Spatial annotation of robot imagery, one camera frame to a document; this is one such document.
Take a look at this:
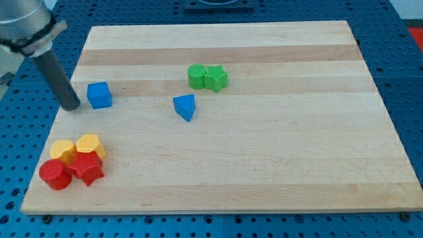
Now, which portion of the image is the blue cube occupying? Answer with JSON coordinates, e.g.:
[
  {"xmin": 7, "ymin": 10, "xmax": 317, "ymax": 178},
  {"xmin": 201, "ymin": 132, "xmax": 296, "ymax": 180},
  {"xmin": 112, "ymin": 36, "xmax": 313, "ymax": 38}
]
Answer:
[{"xmin": 87, "ymin": 82, "xmax": 112, "ymax": 109}]

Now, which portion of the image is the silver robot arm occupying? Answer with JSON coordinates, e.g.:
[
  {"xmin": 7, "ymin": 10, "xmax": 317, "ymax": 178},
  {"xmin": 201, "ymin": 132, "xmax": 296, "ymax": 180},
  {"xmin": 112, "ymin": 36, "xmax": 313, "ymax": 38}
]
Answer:
[{"xmin": 1, "ymin": 0, "xmax": 67, "ymax": 58}]

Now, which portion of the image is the yellow hexagon block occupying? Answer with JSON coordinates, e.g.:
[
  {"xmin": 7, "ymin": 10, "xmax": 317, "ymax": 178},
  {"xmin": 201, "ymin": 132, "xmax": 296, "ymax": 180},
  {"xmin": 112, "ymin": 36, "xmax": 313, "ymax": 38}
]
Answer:
[{"xmin": 75, "ymin": 134, "xmax": 106, "ymax": 159}]

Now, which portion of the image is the blue triangular prism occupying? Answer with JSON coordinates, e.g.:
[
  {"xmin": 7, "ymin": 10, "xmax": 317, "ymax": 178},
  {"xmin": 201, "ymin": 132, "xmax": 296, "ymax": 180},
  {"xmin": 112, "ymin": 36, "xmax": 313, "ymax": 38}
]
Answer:
[{"xmin": 173, "ymin": 94, "xmax": 196, "ymax": 122}]

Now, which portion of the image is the green star block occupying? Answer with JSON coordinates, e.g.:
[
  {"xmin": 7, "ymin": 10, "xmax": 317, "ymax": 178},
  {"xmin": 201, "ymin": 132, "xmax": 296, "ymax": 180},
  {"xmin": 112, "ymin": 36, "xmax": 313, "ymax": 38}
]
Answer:
[{"xmin": 204, "ymin": 65, "xmax": 228, "ymax": 93}]

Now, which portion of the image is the green cylinder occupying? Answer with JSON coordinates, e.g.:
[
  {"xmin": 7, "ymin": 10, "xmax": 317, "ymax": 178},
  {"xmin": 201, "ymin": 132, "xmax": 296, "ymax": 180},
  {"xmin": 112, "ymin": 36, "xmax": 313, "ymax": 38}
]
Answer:
[{"xmin": 187, "ymin": 64, "xmax": 206, "ymax": 90}]

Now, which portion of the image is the wooden board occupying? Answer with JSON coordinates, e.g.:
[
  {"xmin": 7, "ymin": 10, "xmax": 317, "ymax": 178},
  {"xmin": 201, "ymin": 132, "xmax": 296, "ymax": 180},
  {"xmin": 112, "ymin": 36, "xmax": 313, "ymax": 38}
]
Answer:
[{"xmin": 21, "ymin": 20, "xmax": 422, "ymax": 215}]

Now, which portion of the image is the red star block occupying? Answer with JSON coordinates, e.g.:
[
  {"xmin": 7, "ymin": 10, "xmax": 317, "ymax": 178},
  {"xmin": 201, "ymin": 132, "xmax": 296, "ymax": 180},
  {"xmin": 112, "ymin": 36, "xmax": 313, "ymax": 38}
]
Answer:
[{"xmin": 68, "ymin": 151, "xmax": 104, "ymax": 186}]

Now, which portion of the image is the yellow heart block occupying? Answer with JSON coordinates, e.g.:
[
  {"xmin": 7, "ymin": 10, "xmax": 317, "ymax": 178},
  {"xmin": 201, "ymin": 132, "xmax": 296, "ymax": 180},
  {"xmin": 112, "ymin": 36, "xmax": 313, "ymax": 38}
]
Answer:
[{"xmin": 50, "ymin": 139, "xmax": 77, "ymax": 165}]

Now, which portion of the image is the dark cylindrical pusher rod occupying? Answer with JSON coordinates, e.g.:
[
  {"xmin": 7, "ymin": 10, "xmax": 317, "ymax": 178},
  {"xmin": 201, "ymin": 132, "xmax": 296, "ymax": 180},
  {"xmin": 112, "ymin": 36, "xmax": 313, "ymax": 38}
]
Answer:
[{"xmin": 33, "ymin": 50, "xmax": 80, "ymax": 111}]

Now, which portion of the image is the red cylinder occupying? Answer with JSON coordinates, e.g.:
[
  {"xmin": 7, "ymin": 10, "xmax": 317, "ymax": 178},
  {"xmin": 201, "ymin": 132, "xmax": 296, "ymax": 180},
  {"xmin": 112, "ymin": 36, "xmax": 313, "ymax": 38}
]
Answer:
[{"xmin": 39, "ymin": 159, "xmax": 73, "ymax": 190}]

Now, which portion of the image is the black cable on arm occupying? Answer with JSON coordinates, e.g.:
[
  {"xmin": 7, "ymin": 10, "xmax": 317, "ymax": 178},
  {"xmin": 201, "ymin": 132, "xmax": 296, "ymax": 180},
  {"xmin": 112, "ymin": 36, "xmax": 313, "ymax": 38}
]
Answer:
[{"xmin": 0, "ymin": 12, "xmax": 58, "ymax": 54}]

